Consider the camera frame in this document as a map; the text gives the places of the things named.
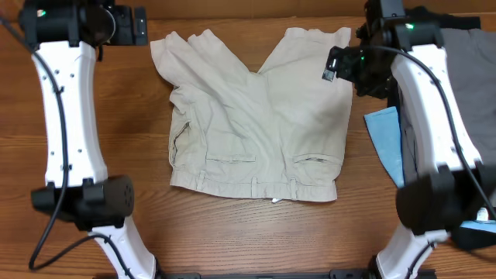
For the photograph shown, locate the beige shorts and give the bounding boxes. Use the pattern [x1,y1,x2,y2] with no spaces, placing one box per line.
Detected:
[150,27,353,202]

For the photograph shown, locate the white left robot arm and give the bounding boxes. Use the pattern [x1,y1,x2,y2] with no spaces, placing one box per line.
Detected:
[19,0,162,278]

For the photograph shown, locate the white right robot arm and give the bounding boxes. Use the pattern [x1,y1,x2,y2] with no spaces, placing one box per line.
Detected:
[350,1,495,278]

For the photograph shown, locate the blue cloth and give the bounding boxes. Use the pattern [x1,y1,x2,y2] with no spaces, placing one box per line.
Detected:
[363,105,496,235]

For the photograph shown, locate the grey shorts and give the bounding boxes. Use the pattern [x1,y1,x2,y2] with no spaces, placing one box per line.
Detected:
[398,26,496,183]

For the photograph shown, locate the black garment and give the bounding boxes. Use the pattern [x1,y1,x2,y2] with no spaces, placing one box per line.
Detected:
[386,5,496,251]

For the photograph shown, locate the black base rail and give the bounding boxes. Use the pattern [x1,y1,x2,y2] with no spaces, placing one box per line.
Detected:
[156,269,380,279]

